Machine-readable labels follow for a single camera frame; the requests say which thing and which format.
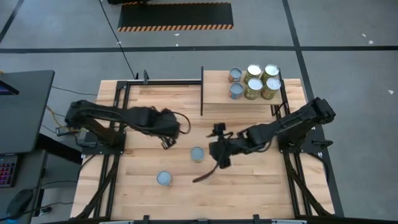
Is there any short teal and pink can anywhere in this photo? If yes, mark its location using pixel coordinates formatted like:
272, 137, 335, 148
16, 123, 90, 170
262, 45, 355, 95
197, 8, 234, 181
229, 82, 244, 100

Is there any laptop screen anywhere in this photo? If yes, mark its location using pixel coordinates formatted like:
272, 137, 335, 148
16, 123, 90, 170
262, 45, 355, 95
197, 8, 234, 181
0, 80, 20, 96

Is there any backlit keyboard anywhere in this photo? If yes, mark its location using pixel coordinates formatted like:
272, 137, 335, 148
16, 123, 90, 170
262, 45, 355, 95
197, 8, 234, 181
0, 154, 19, 189

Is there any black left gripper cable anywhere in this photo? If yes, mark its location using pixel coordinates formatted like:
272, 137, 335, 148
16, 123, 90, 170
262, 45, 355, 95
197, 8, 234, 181
172, 111, 192, 135

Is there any black computer mouse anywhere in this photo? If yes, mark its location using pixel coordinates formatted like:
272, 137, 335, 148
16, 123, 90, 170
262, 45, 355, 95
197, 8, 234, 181
6, 189, 34, 218

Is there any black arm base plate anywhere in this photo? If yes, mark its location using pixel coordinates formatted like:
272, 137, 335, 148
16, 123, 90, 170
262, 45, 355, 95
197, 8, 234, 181
81, 130, 127, 156
276, 129, 333, 154

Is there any wooden shelf board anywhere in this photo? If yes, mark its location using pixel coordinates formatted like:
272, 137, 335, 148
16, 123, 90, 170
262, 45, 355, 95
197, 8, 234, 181
202, 70, 283, 106

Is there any black hazard-striped floor mat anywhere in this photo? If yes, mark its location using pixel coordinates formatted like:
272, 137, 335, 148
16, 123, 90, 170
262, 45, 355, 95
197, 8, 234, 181
117, 1, 234, 32

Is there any pink mixed fruit can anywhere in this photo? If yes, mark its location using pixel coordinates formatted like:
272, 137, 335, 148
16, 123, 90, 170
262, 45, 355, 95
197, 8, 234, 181
156, 170, 172, 187

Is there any black floor cable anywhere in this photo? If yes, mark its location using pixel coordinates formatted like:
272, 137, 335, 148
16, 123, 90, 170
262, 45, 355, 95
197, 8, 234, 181
98, 0, 139, 80

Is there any yellow cable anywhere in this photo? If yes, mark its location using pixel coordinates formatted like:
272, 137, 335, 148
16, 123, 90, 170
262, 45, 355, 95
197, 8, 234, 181
45, 105, 65, 127

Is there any thin grey floor cable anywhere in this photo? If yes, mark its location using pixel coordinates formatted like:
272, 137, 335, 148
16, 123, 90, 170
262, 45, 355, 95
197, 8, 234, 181
51, 86, 99, 96

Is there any tall green pears can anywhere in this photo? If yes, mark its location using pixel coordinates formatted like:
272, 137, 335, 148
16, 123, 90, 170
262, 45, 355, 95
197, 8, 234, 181
243, 64, 262, 85
244, 77, 264, 101

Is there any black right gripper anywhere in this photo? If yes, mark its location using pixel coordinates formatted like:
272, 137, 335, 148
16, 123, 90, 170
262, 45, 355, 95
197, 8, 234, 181
192, 132, 242, 184

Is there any short silver-lidded can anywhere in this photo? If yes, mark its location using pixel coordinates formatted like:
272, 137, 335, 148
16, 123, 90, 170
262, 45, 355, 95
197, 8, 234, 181
190, 146, 205, 164

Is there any dark grey keyboard desk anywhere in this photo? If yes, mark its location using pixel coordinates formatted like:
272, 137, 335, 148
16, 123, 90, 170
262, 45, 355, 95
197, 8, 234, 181
0, 149, 49, 224

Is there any black desk top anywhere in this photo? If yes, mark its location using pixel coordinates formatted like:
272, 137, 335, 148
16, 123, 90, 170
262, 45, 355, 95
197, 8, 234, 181
0, 70, 56, 156

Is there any short orange and green can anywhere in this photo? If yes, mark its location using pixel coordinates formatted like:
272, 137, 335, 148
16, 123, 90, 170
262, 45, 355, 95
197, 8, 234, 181
228, 67, 243, 83

